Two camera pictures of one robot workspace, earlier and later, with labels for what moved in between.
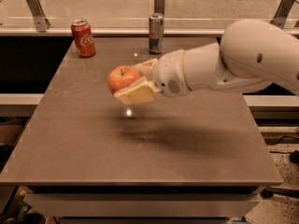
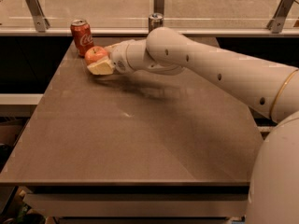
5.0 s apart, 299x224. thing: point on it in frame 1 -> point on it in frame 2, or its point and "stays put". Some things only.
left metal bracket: x=42 y=22 stays put
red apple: x=121 y=77 -> x=94 y=53
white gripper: x=169 y=74 -> x=119 y=60
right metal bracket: x=284 y=8 stays put
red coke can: x=83 y=37 stays put
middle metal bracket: x=160 y=2 stays put
